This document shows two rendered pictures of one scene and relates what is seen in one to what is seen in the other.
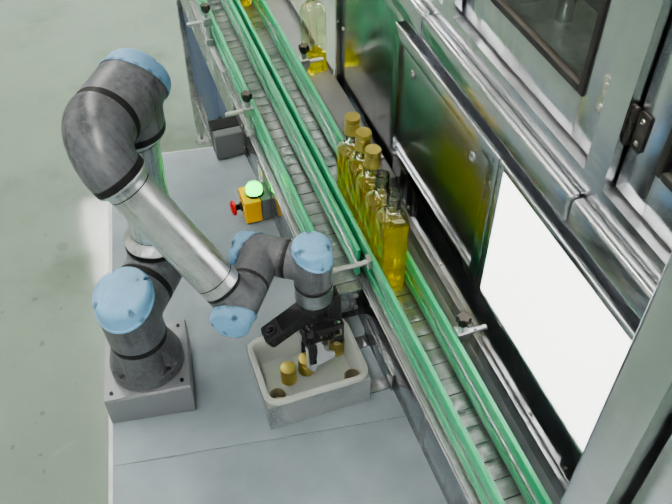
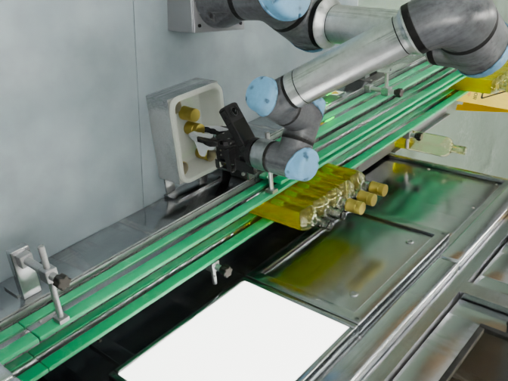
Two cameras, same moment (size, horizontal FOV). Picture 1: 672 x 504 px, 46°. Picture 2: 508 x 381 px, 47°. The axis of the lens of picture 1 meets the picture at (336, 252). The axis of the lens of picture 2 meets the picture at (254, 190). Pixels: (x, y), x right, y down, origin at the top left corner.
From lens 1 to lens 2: 42 cm
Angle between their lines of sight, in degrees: 14
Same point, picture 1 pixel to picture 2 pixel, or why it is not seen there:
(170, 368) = (210, 17)
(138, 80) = (489, 58)
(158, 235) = (356, 54)
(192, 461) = (127, 26)
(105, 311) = not seen: outside the picture
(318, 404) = (163, 139)
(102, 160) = (439, 23)
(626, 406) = not seen: outside the picture
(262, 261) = (302, 123)
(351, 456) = (118, 163)
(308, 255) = (303, 164)
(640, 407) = not seen: outside the picture
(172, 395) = (186, 14)
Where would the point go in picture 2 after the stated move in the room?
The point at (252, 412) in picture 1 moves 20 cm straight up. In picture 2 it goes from (160, 79) to (218, 90)
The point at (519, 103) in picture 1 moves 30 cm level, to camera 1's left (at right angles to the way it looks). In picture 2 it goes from (401, 348) to (430, 214)
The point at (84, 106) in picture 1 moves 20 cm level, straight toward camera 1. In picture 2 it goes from (487, 14) to (435, 43)
